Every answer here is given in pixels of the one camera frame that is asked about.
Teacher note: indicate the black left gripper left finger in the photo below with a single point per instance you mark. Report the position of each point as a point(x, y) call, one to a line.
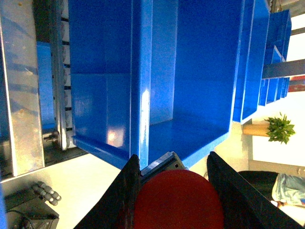
point(115, 209)

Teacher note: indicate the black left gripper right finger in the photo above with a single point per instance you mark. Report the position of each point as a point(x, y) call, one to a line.
point(244, 207)

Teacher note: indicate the red mushroom push button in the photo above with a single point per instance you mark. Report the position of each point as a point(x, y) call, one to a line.
point(174, 197)

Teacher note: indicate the black box with connectors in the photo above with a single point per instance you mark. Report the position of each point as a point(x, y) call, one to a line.
point(30, 208)

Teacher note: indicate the green potted plant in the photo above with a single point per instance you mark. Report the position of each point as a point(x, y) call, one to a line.
point(279, 129)

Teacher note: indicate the blue target bin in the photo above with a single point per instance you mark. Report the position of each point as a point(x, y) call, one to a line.
point(153, 76)

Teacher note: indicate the metal roller rack frame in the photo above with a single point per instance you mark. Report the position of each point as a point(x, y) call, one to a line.
point(35, 93)

